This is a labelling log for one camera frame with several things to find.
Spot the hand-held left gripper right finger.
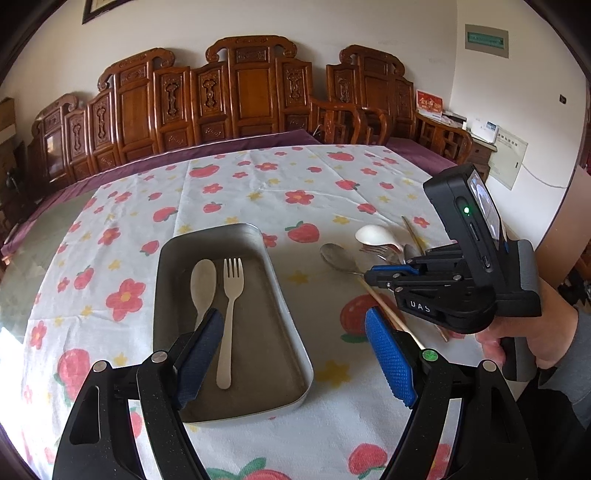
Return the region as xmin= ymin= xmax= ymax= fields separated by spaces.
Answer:
xmin=365 ymin=307 xmax=539 ymax=480

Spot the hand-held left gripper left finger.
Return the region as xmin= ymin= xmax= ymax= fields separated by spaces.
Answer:
xmin=52 ymin=308 xmax=225 ymax=480

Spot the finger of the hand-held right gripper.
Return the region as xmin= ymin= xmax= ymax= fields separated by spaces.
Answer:
xmin=364 ymin=271 xmax=462 ymax=296
xmin=372 ymin=247 xmax=462 ymax=278

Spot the metal fork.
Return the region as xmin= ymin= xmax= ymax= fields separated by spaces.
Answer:
xmin=362 ymin=244 xmax=402 ymax=266

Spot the white ceramic spoon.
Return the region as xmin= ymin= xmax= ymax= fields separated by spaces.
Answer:
xmin=355 ymin=224 xmax=408 ymax=259

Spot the metal tray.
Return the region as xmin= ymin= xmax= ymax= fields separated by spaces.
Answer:
xmin=152 ymin=223 xmax=315 ymax=423

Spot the beige wooden spoon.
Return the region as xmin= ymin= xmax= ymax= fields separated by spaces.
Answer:
xmin=191 ymin=259 xmax=218 ymax=330

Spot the metal spoon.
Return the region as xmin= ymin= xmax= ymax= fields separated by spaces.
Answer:
xmin=320 ymin=243 xmax=366 ymax=277

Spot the person's right forearm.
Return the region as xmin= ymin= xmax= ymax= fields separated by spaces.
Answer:
xmin=536 ymin=309 xmax=591 ymax=418

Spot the person's right hand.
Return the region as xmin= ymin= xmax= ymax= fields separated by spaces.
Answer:
xmin=475 ymin=277 xmax=580 ymax=370

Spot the wooden armchair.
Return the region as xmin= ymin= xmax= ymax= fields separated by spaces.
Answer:
xmin=308 ymin=96 xmax=389 ymax=147
xmin=414 ymin=111 xmax=474 ymax=166

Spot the white desk device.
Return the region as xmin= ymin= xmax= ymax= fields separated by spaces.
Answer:
xmin=468 ymin=117 xmax=501 ymax=143

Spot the red desk calendar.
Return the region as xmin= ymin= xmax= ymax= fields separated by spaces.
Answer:
xmin=416 ymin=90 xmax=445 ymax=116

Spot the floral white tablecloth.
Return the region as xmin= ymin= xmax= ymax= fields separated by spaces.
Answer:
xmin=18 ymin=144 xmax=490 ymax=480

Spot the carved wooden chair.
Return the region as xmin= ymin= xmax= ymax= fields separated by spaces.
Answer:
xmin=325 ymin=45 xmax=417 ymax=139
xmin=87 ymin=48 xmax=195 ymax=168
xmin=191 ymin=37 xmax=315 ymax=140
xmin=31 ymin=93 xmax=89 ymax=186

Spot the white wall cable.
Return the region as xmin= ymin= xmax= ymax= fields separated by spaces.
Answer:
xmin=521 ymin=165 xmax=574 ymax=189

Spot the wall electrical panel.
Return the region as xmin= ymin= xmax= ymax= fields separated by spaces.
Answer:
xmin=464 ymin=24 xmax=510 ymax=59

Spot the framed wall picture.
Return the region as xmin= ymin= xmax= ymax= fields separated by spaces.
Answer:
xmin=82 ymin=0 xmax=136 ymax=25

